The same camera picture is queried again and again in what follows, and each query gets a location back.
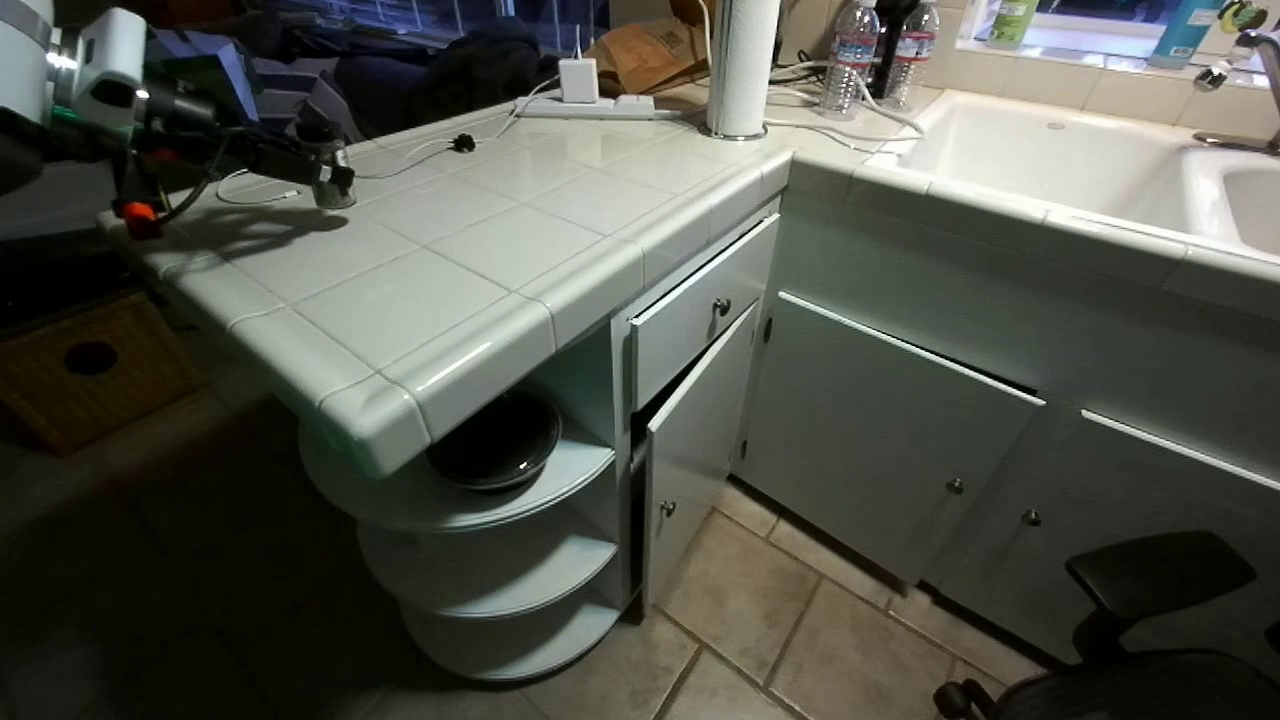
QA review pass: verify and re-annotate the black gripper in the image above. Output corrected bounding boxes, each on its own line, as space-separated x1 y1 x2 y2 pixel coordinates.
140 86 350 184

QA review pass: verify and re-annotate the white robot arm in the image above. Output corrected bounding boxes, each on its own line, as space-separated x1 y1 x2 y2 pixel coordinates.
0 0 353 205

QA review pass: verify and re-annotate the white tiled kitchen counter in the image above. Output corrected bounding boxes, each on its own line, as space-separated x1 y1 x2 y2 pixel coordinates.
136 93 1277 477

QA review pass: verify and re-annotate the white top round shelf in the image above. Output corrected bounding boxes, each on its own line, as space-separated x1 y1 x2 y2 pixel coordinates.
297 431 617 537

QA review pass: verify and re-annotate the white bottom round shelf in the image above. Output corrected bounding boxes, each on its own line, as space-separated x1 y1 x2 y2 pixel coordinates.
403 598 622 683

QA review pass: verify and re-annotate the clear water bottle left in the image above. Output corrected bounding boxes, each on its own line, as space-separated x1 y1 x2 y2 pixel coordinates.
821 0 883 116

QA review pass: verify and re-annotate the clear water bottle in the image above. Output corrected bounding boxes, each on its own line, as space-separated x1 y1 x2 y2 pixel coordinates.
883 0 941 109
821 0 883 116

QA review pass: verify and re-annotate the clear water bottle right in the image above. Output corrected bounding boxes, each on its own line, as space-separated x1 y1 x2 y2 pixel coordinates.
883 0 941 109

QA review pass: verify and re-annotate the green bottle on windowsill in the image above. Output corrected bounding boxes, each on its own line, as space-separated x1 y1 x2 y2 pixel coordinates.
988 0 1042 46

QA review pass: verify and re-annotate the white kitchen sink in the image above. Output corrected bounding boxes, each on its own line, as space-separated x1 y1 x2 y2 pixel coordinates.
906 93 1280 255

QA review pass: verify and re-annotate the brown cardboard box with hole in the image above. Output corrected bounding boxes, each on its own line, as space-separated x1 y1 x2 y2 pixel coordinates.
0 290 191 451

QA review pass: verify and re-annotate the white charger plug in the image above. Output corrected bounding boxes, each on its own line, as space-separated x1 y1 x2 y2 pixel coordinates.
561 57 601 105

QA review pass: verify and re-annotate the white power strip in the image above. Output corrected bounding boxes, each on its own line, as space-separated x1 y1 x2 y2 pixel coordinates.
511 94 665 120

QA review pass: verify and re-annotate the black round pan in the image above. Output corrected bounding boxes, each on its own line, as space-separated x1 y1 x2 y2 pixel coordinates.
428 397 561 492

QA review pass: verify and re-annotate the brown paper bag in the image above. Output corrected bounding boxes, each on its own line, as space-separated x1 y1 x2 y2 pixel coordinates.
595 16 701 93

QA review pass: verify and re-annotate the white cabinet drawer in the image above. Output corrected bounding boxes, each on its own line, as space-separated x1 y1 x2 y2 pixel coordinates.
628 213 781 405

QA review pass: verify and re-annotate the white paper towel roll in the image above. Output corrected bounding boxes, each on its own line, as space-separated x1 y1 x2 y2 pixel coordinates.
708 0 781 139

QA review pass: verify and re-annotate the white narrow cabinet door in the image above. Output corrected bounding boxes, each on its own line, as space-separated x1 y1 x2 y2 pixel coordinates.
640 307 761 607

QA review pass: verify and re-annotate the white left sink cabinet door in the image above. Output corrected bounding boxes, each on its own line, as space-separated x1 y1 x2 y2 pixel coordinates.
742 290 1046 578

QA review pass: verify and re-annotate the white sink cabinet door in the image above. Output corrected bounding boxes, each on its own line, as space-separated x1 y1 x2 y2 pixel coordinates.
742 290 1046 578
928 410 1280 671

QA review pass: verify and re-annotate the white right sink cabinet door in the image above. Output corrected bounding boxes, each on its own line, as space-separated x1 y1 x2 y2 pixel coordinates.
928 410 1280 671

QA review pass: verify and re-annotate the black office chair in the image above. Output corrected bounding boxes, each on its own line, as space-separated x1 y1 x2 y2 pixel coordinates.
932 532 1280 720

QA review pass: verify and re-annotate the chrome faucet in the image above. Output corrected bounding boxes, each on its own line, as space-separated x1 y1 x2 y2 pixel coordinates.
1190 3 1280 153

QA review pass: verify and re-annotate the white cable on counter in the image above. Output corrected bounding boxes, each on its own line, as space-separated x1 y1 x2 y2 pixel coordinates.
350 77 564 184

